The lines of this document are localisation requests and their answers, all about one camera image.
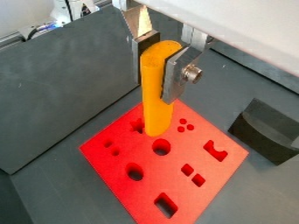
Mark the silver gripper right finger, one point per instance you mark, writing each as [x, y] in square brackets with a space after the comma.
[180, 68]

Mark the red shape sorter block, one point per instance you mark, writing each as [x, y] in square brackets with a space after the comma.
[167, 176]

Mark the black curved holder bracket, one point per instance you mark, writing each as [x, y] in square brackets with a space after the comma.
[268, 131]

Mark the grey robot base with cables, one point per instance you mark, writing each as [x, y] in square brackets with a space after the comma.
[23, 15]

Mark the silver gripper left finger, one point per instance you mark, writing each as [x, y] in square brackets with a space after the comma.
[144, 35]

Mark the yellow oval peg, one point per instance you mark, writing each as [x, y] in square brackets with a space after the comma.
[157, 112]

